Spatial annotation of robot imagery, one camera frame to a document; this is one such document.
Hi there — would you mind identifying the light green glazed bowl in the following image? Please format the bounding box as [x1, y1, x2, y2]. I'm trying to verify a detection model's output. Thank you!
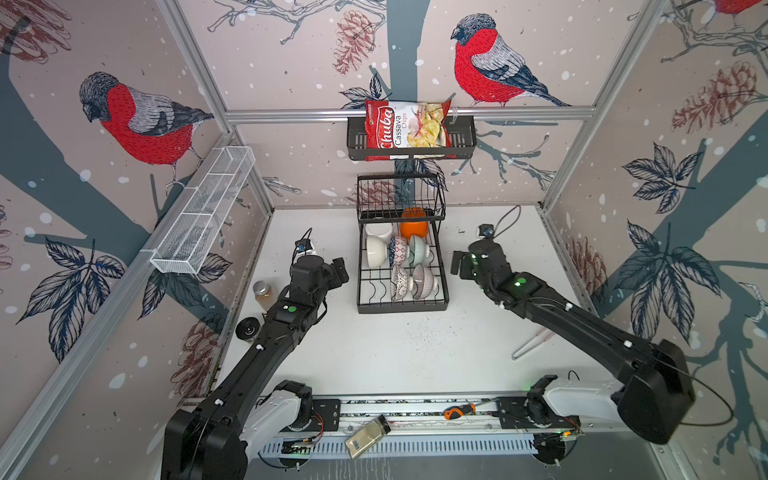
[408, 235, 432, 267]

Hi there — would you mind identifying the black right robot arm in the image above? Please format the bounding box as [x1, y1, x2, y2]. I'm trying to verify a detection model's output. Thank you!
[450, 239, 695, 445]

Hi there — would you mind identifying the black wire dish rack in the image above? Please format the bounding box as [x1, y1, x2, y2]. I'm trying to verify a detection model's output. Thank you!
[352, 173, 450, 314]

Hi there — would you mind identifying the black wall basket shelf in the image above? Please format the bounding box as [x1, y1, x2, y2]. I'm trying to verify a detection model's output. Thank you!
[347, 116, 477, 161]

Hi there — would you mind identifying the white ceramic bowl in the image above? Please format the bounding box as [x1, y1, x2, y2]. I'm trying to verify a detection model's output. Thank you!
[365, 223, 393, 242]

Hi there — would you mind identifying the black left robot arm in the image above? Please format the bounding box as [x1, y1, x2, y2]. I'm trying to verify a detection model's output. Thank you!
[160, 255, 349, 479]

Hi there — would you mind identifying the striped patterned bowl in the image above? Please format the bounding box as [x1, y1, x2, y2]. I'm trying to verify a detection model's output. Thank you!
[412, 264, 436, 300]

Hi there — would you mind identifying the white wire wall shelf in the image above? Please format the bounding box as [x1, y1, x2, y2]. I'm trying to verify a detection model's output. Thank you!
[150, 146, 255, 275]

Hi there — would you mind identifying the orange glass bowl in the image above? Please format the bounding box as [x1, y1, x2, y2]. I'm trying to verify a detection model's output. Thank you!
[399, 207, 429, 240]

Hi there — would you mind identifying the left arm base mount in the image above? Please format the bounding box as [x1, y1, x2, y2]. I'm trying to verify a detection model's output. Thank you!
[253, 380, 341, 435]

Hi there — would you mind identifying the blue patterned bowl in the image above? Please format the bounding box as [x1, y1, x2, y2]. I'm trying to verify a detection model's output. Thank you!
[388, 235, 409, 267]

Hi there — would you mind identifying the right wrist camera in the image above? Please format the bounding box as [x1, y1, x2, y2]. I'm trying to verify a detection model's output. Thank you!
[478, 224, 495, 240]

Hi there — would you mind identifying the red cassava chips bag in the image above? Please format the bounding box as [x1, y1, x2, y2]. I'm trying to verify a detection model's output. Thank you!
[365, 100, 452, 150]

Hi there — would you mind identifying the white bowl with brown pattern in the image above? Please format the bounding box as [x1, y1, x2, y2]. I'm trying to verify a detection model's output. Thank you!
[391, 265, 413, 302]

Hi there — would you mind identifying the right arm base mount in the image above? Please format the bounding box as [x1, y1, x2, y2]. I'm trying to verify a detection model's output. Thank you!
[494, 375, 583, 467]

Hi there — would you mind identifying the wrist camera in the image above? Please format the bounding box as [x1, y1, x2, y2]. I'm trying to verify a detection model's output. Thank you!
[478, 224, 495, 240]
[294, 238, 316, 256]

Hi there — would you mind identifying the small jar with brown contents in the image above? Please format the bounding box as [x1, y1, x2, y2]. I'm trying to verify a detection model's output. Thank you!
[252, 280, 276, 312]

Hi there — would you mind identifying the beige electronic box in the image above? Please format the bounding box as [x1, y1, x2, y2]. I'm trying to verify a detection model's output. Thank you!
[345, 415, 391, 459]

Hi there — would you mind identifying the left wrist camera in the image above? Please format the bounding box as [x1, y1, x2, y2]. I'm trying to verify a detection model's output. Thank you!
[294, 238, 316, 256]

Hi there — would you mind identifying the orange handled screwdriver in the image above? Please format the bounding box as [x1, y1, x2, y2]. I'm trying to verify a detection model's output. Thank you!
[443, 403, 476, 421]

